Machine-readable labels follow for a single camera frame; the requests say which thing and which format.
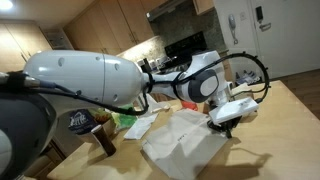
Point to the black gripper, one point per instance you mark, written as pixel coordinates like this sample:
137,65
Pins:
225,127

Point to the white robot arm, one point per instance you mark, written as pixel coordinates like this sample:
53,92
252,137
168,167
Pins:
55,82

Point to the dark blue chip bag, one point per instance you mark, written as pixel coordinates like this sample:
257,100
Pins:
82,121

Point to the pink liquid spray bottle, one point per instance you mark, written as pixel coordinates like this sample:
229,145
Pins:
189,105

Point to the white door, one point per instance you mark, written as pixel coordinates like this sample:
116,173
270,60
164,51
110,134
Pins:
288,34

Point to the pair of sneakers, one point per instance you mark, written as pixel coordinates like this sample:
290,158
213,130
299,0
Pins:
247,78

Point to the green bag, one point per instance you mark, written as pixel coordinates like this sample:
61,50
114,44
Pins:
121,121

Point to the wooden kitchen cabinets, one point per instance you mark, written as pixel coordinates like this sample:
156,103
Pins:
115,27

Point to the black stove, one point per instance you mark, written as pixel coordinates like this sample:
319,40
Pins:
181,51

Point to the white wall phone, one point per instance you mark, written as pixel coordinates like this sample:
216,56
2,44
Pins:
232,26

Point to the white paper sheet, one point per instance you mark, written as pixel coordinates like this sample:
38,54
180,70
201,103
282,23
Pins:
140,127

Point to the white paper bag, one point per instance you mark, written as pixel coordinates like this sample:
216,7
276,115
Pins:
184,146

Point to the beige cardboard box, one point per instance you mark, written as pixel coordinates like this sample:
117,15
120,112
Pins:
245,91

